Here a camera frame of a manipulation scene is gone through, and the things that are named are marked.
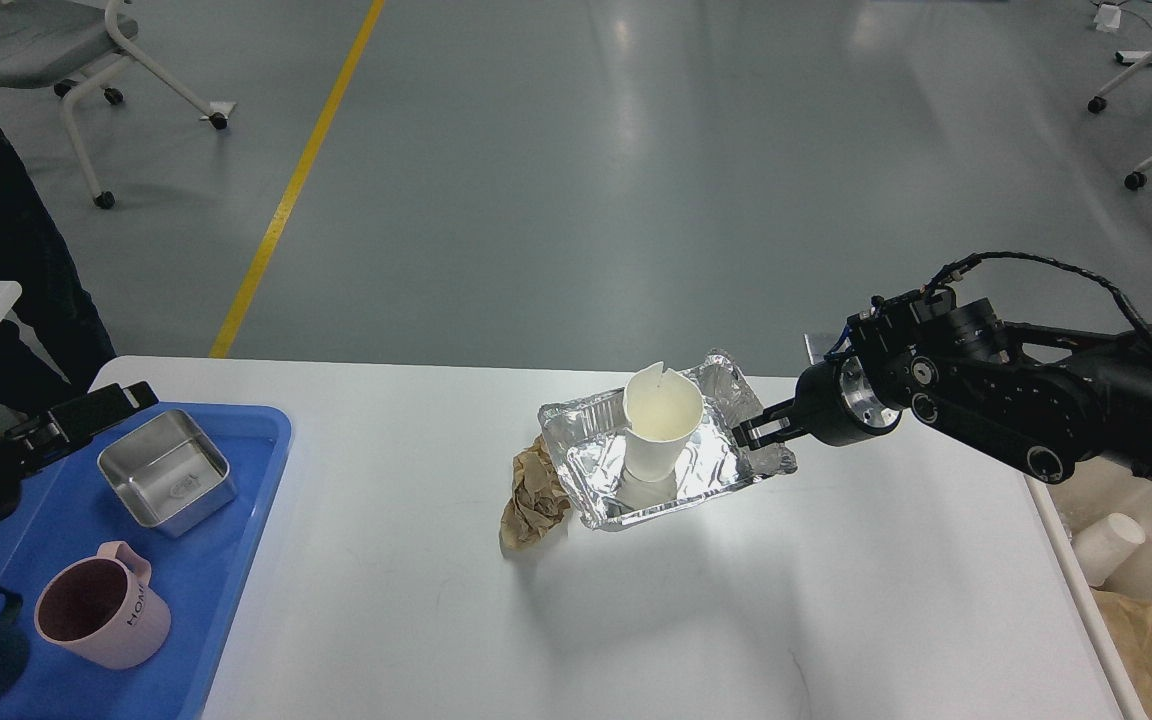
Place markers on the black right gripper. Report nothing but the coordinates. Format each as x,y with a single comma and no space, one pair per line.
834,403

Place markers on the white paper cup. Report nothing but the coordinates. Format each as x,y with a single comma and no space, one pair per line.
662,408

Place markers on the stainless steel rectangular tin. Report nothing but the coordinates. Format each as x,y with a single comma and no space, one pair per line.
168,474

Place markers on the pink HOME mug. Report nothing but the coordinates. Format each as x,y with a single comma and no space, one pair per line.
104,609

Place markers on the aluminium foil tray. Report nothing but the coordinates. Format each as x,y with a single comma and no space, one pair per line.
587,440

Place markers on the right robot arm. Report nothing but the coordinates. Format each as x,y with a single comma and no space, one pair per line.
1037,398

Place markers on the blue plastic tray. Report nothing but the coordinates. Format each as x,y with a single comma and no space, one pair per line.
69,509

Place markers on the left floor socket plate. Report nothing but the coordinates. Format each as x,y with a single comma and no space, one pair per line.
819,345

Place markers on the person in beige sweater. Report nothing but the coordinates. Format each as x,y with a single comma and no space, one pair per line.
56,343

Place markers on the paper cup in bin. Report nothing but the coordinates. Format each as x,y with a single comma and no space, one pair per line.
1106,544

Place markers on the grey office chair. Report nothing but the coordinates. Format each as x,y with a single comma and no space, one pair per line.
75,49

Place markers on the white plastic bin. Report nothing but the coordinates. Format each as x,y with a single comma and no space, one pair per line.
1096,491

